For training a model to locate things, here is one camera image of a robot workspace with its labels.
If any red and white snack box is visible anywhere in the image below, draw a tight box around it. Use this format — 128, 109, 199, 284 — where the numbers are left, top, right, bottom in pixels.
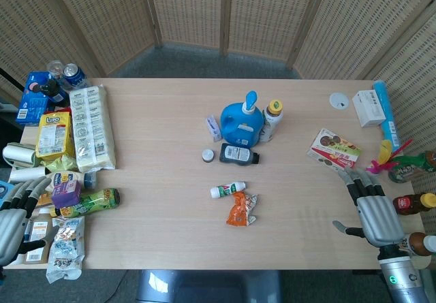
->
306, 127, 362, 172

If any white bottle with dark cap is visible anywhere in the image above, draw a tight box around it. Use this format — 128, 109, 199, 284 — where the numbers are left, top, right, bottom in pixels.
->
44, 170, 98, 193

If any brown bottle with yellow cap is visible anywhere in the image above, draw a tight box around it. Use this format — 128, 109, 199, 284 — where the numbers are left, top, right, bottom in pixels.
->
392, 193, 436, 217

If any wooden folding screen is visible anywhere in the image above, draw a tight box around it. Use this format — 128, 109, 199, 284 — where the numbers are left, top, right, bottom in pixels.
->
0, 0, 436, 149

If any white paper roll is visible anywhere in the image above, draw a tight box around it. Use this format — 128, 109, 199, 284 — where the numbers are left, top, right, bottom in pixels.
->
8, 165, 48, 184

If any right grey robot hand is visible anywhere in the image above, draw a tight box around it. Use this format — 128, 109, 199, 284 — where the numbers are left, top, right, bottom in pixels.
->
332, 166, 406, 249

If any white cardboard box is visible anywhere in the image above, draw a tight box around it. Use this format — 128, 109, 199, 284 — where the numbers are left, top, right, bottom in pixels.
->
352, 89, 385, 128

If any long cream tissue package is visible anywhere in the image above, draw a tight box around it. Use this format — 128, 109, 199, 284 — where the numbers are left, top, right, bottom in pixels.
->
68, 84, 117, 173

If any tea bottle with yellow cap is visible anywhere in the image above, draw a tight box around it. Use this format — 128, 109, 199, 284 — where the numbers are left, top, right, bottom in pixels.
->
260, 99, 284, 143

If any green chip bag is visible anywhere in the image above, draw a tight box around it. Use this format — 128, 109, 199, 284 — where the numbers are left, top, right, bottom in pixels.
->
50, 187, 122, 219

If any dark cola bottle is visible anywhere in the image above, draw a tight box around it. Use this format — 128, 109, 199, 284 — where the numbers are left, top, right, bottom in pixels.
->
40, 79, 70, 107

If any clear plastic cup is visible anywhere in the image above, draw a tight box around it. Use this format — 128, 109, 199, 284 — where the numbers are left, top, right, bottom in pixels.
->
46, 59, 65, 78

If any light blue cylindrical tube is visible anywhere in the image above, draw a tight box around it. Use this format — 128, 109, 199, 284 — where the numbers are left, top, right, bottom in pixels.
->
372, 79, 400, 150

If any blue Oreo cookie box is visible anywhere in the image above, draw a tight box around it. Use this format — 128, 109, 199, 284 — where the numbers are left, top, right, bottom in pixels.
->
15, 71, 57, 126

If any orange crumpled snack bag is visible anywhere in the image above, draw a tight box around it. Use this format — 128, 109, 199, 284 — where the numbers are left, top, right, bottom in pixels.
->
225, 191, 259, 227

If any colourful feather shuttlecock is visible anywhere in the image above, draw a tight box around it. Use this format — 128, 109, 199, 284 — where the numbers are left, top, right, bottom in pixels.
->
366, 138, 414, 174

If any blue drink can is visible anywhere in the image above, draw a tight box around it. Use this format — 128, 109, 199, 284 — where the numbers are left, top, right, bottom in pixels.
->
63, 63, 87, 91

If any dark bottle with white label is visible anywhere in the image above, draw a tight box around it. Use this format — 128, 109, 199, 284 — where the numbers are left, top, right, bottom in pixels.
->
219, 142, 261, 165

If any light green crumpled bag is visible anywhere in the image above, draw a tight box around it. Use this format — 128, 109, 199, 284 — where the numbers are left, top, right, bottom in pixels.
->
40, 155, 80, 173

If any yellow Lipo biscuit bag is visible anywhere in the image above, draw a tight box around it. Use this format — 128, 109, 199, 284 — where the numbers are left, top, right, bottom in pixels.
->
35, 111, 76, 161

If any white round desk grommet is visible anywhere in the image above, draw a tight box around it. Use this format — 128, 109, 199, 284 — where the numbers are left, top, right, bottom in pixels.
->
328, 92, 350, 109

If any blue detergent jug with pump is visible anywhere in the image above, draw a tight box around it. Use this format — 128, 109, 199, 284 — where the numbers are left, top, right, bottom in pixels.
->
219, 91, 266, 147

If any white lint roller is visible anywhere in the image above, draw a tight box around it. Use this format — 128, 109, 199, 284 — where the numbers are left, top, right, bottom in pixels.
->
2, 142, 42, 168

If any brown bottle with white cap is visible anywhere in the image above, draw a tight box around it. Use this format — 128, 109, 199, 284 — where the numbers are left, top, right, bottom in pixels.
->
399, 232, 436, 257

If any purple small box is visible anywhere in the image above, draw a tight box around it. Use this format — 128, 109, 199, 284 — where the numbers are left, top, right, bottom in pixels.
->
50, 180, 82, 210

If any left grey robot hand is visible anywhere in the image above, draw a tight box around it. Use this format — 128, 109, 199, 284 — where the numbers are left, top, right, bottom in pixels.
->
0, 176, 59, 268

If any silver white snack bag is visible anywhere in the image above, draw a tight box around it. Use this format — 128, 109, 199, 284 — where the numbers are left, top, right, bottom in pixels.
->
45, 215, 86, 285

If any white tube with green label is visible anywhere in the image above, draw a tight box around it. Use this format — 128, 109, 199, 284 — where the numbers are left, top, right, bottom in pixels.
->
209, 180, 247, 200

